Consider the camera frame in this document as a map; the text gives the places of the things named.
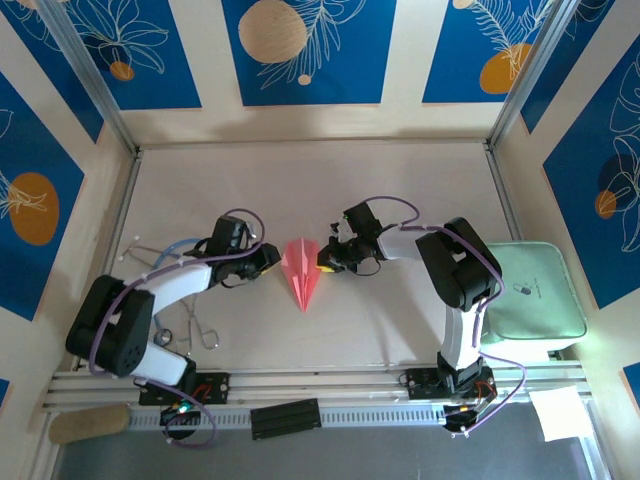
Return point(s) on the pink paper sheet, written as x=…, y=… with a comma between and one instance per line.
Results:
x=300, y=270

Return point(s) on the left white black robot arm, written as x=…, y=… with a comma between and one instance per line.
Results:
x=175, y=280

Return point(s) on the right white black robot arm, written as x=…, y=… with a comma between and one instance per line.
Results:
x=457, y=335

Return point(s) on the silver metal forceps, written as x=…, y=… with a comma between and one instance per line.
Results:
x=216, y=345

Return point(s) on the blue tube stethoscope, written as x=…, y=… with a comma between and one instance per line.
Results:
x=162, y=336

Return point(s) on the black ribbed block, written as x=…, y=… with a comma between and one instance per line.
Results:
x=285, y=419

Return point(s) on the mint green zip pouch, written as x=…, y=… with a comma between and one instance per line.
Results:
x=545, y=300

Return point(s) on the oval cork block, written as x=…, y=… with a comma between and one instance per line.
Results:
x=90, y=424

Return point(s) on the white paper note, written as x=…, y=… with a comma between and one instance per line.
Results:
x=560, y=412

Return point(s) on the aluminium mounting rail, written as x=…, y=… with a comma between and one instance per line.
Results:
x=320, y=382

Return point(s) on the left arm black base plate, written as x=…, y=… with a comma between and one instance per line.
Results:
x=215, y=387

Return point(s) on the aluminium table edge rail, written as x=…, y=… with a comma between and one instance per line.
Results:
x=505, y=200
x=122, y=200

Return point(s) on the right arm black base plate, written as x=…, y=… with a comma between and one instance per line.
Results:
x=422, y=382

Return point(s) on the blue floral wall panel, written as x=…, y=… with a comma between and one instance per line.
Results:
x=55, y=75
x=165, y=85
x=565, y=65
x=575, y=240
x=350, y=75
x=45, y=260
x=460, y=50

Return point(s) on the aluminium frame post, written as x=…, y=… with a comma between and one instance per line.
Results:
x=530, y=75
x=90, y=75

